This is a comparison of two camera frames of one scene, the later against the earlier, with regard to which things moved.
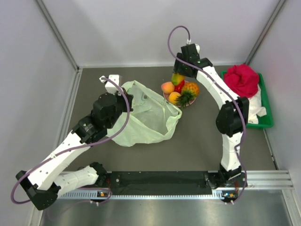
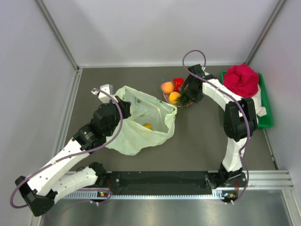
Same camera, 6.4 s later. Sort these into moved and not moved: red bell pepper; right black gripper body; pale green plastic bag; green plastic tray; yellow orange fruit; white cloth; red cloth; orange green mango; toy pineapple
Moved: orange green mango; pale green plastic bag; right black gripper body
Not moved: red bell pepper; yellow orange fruit; green plastic tray; toy pineapple; white cloth; red cloth
